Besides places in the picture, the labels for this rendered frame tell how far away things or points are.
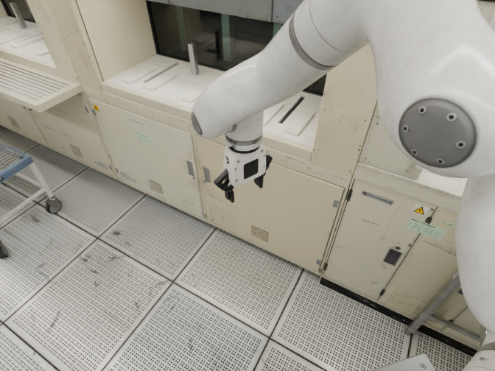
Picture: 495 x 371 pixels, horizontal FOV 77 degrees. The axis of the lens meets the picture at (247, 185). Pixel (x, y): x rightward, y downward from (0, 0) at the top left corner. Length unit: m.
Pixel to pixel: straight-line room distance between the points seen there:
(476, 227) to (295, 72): 0.28
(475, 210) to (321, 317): 1.44
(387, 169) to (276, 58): 0.79
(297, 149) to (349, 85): 0.33
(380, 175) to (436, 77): 0.95
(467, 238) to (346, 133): 0.79
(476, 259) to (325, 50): 0.28
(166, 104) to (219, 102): 1.01
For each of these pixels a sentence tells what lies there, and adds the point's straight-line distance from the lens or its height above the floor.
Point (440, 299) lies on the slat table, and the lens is 1.54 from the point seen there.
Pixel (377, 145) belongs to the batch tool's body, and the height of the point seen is 0.96.
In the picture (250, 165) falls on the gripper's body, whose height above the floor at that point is 1.11.
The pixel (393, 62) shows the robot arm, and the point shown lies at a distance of 0.29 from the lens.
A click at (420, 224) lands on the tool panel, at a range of 1.31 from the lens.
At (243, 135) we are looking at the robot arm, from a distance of 0.65.
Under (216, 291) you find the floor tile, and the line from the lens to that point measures 1.78.
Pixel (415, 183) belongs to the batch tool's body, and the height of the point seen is 0.86.
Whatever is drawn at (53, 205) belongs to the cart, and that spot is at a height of 0.08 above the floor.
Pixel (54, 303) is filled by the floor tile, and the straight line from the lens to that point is 2.02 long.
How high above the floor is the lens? 1.59
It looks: 44 degrees down
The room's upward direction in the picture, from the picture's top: straight up
